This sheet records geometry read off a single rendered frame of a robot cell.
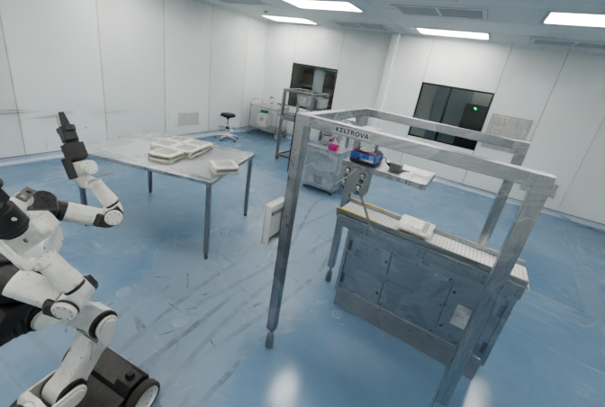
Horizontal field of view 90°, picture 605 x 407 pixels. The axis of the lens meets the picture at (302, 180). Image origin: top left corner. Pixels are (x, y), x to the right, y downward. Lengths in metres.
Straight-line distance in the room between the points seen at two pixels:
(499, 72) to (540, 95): 0.83
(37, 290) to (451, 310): 2.36
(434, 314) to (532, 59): 5.53
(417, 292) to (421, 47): 5.68
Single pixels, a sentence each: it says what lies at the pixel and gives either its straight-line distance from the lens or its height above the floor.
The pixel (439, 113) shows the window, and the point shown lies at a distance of 7.23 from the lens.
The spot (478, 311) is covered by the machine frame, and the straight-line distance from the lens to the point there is 1.70.
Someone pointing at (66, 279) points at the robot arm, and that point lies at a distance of 1.24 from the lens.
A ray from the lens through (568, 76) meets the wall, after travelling 7.26.
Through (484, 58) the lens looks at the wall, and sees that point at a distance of 7.20.
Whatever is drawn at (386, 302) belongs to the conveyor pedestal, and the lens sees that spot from 2.74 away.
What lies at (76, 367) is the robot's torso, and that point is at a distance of 2.09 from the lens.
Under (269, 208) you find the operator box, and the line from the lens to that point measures 1.77.
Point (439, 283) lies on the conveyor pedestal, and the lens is 2.52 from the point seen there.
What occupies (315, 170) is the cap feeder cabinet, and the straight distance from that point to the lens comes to 5.08.
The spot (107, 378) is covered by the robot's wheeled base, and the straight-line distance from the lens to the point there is 2.29.
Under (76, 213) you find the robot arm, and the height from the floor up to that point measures 1.18.
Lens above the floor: 1.97
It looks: 21 degrees down
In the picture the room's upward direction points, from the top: 9 degrees clockwise
